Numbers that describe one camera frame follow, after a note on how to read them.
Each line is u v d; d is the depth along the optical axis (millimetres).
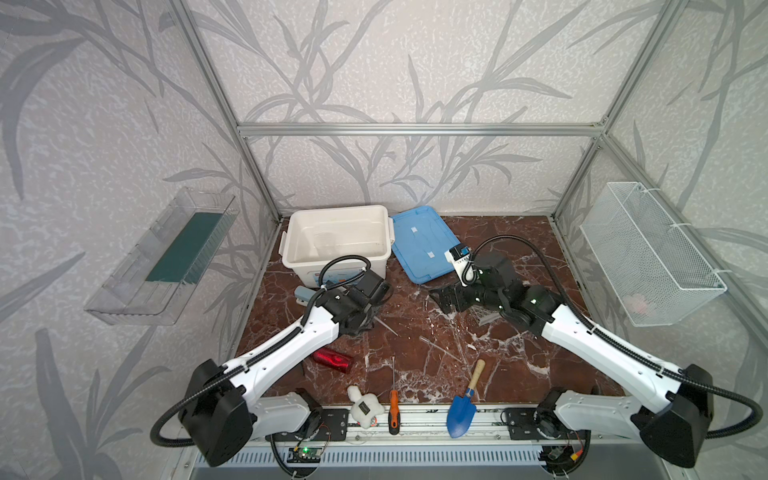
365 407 731
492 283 573
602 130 937
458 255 642
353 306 555
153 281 632
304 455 715
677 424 375
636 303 722
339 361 807
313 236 1046
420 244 1109
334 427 737
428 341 883
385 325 804
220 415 385
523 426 727
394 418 726
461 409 753
